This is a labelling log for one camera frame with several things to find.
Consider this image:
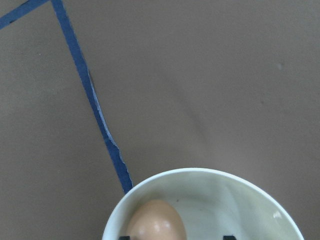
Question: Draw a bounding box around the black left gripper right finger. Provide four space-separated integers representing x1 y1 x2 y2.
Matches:
223 235 236 240

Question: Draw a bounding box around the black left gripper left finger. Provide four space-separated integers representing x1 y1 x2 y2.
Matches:
119 235 131 240

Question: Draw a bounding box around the brown egg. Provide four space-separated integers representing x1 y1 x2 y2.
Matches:
126 199 187 240

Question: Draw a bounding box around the white ceramic bowl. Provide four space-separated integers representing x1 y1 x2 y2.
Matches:
102 167 303 240

